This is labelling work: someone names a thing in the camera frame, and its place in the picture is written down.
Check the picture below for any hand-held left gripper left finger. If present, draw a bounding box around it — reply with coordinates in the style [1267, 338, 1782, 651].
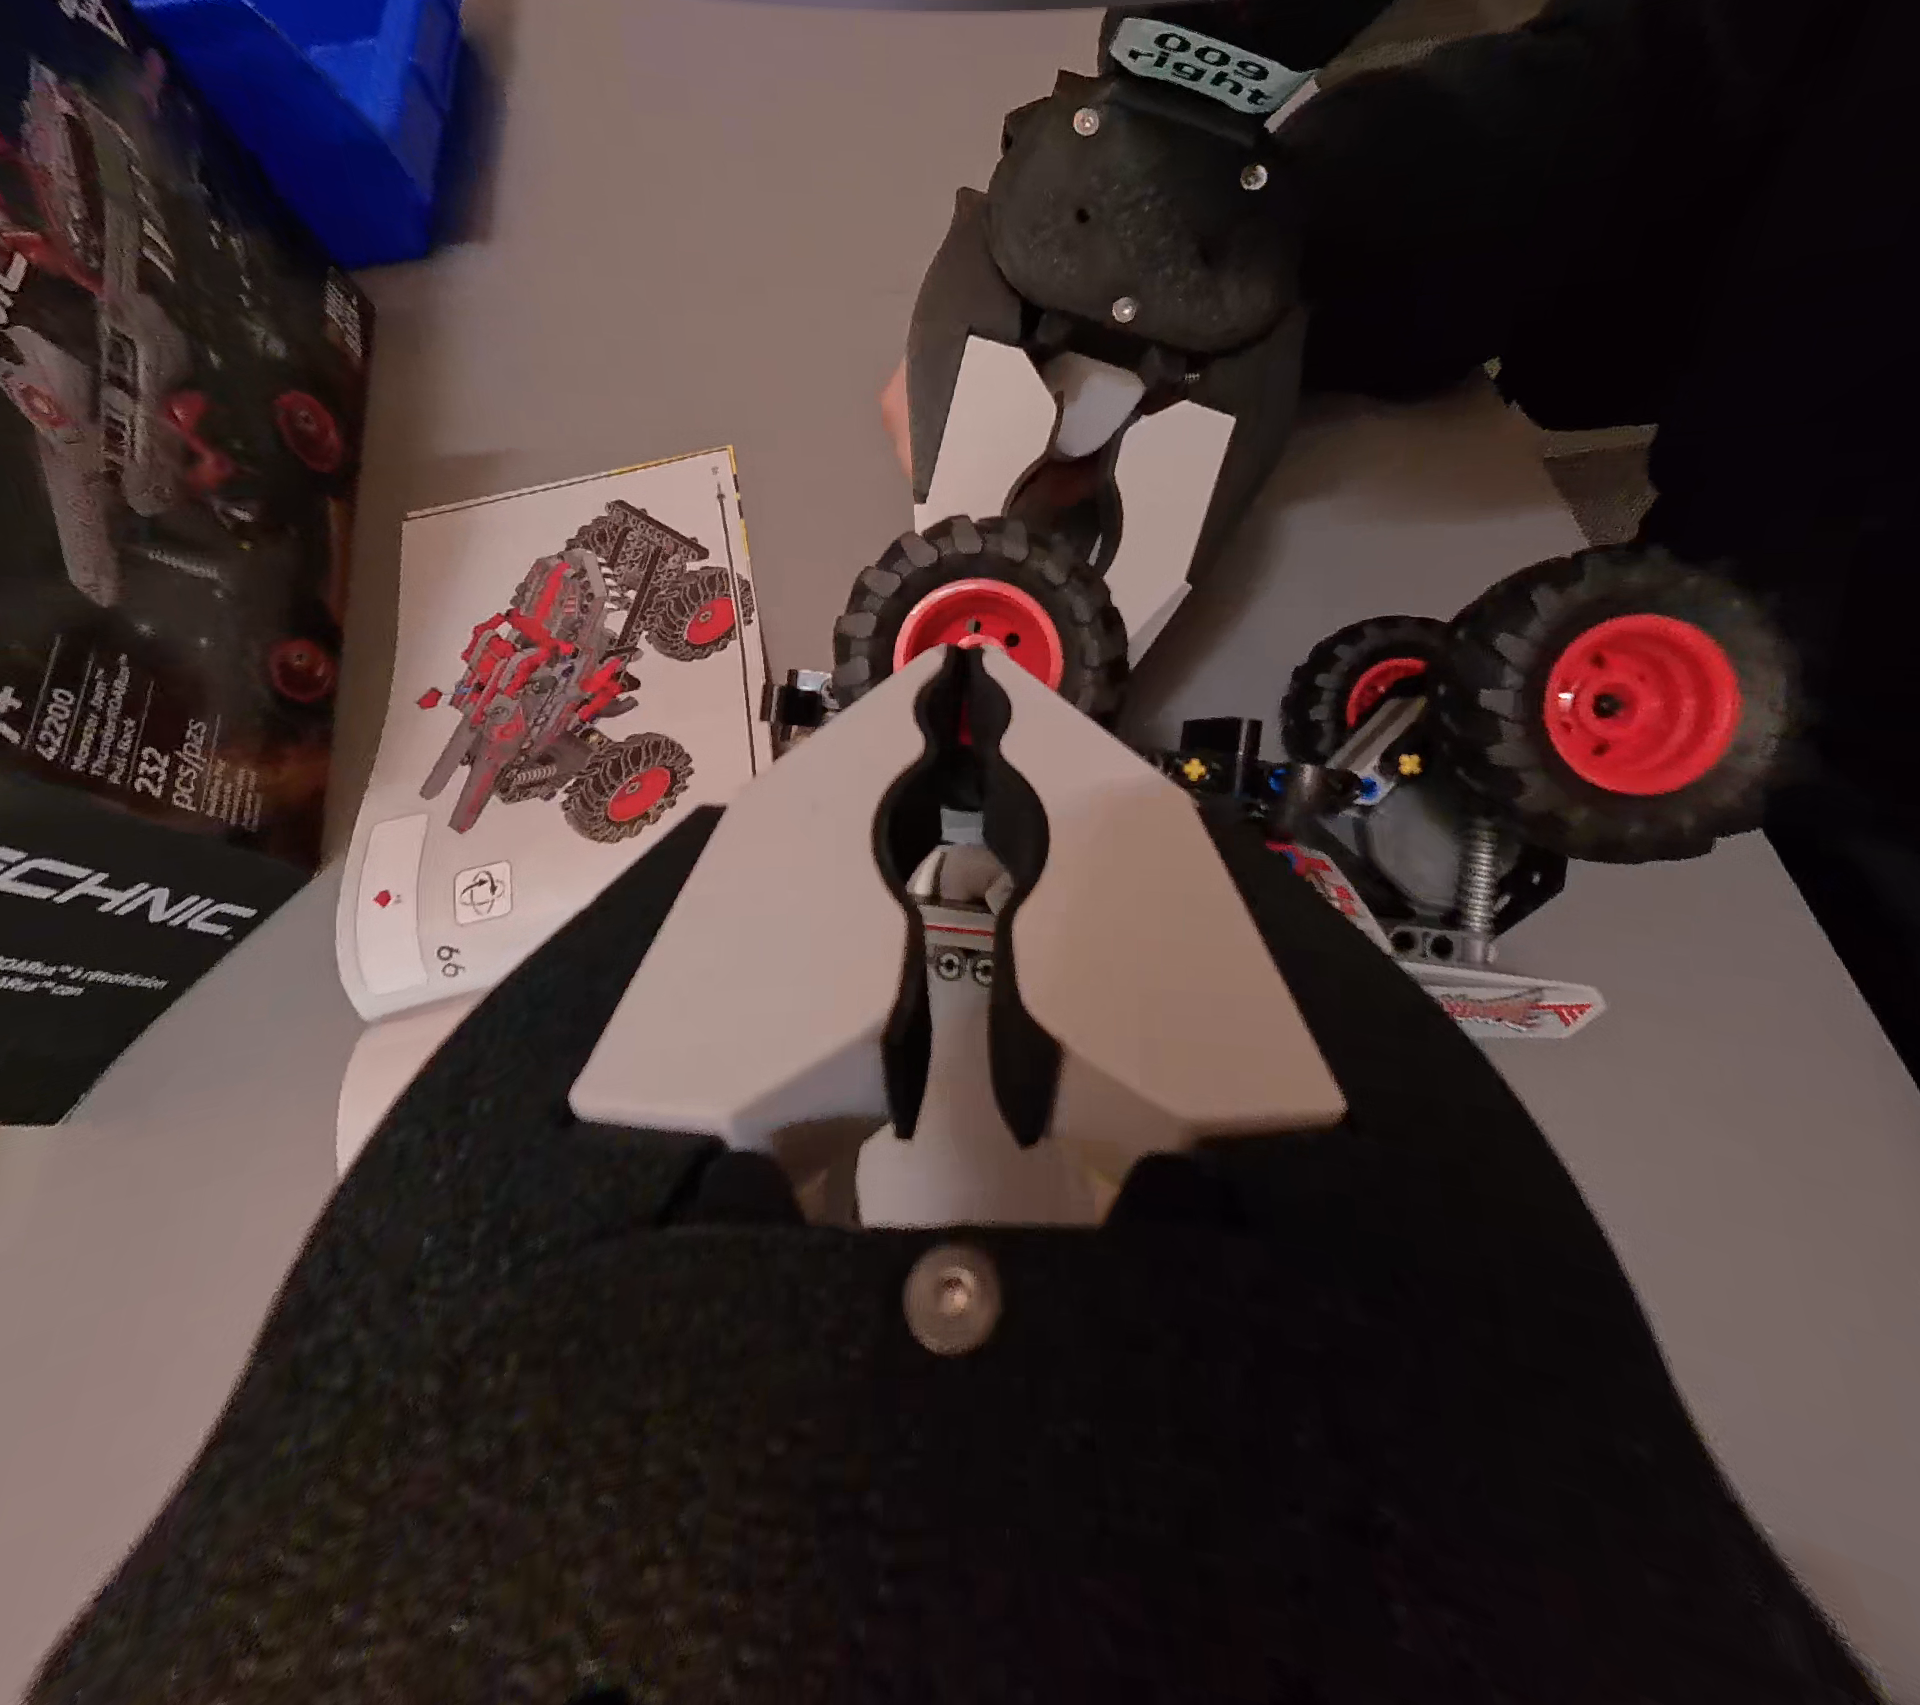
[567, 649, 964, 1149]

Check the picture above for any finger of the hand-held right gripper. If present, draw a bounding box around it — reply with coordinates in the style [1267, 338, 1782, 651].
[927, 332, 1062, 529]
[1099, 401, 1242, 674]

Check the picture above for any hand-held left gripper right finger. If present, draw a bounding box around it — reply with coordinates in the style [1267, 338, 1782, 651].
[967, 649, 1346, 1208]

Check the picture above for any white instruction booklet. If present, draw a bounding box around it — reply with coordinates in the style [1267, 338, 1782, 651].
[333, 444, 777, 1174]

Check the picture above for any black red toy monster truck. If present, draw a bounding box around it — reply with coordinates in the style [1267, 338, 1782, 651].
[766, 511, 1802, 1041]

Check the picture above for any grey desk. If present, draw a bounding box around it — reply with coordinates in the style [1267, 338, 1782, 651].
[0, 0, 1920, 1660]

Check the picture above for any person's black clothing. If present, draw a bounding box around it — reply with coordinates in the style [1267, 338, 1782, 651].
[1499, 235, 1920, 1107]

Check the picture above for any black toy set box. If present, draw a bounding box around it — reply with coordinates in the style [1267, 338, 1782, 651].
[0, 0, 377, 1129]

